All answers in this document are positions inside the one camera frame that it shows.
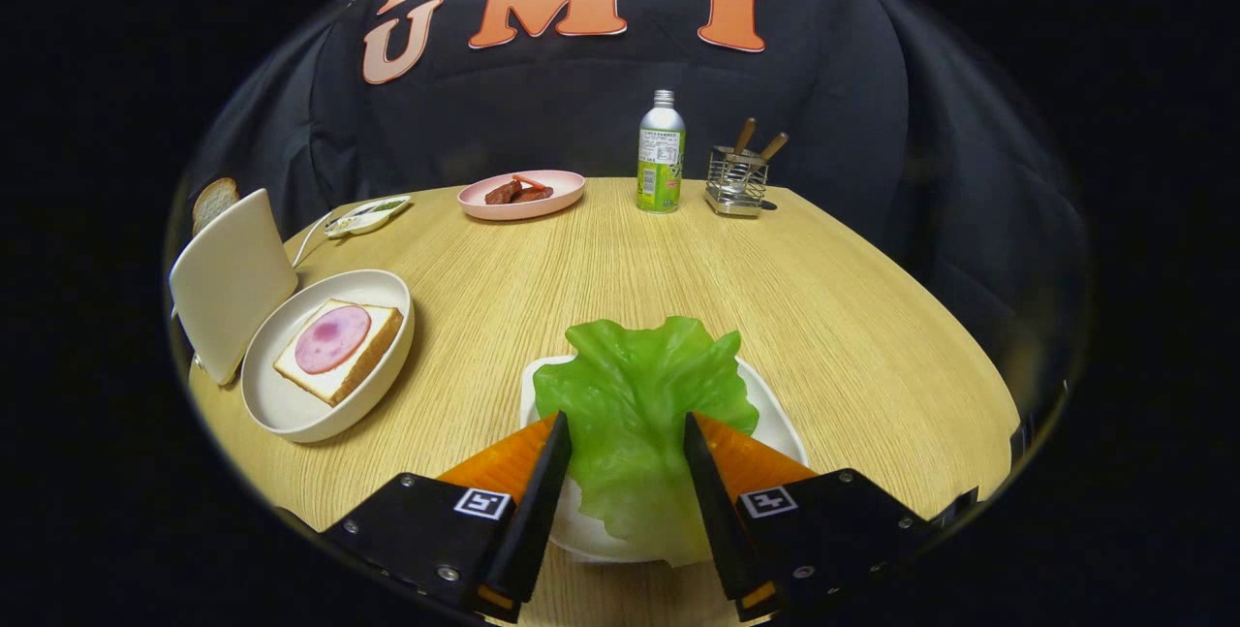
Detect pink ham slice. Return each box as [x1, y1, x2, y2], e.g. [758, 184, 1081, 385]
[294, 304, 373, 376]

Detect white divided dish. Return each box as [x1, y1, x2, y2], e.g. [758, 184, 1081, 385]
[324, 195, 413, 239]

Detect white square plate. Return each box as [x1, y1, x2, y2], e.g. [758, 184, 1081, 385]
[520, 354, 809, 565]

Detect green and silver bottle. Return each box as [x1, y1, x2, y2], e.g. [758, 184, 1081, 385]
[636, 89, 687, 214]

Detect toasted bread slice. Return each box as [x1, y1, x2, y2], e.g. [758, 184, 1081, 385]
[192, 177, 239, 235]

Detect white toaster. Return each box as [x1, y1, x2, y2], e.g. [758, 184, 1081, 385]
[169, 188, 299, 387]

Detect metal wire utensil holder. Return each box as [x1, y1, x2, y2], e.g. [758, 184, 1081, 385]
[705, 145, 770, 218]

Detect black backdrop cloth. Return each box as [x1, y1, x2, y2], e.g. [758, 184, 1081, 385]
[174, 0, 1091, 395]

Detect bread slice under ham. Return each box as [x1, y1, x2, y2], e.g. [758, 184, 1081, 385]
[273, 298, 405, 407]

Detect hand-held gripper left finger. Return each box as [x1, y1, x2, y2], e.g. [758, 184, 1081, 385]
[320, 411, 574, 623]

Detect white toaster cable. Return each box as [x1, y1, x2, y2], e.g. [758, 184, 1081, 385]
[291, 215, 335, 269]

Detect round white plate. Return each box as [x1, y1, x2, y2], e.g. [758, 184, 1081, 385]
[240, 268, 416, 444]

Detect green lettuce leaf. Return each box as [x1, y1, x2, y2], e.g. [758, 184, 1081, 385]
[533, 316, 760, 567]

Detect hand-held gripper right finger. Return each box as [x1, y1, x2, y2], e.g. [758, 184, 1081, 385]
[683, 411, 955, 623]

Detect pink plate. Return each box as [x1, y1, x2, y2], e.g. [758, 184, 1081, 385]
[457, 170, 587, 222]

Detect red meat pieces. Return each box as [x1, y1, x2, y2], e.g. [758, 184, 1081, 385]
[483, 175, 555, 206]

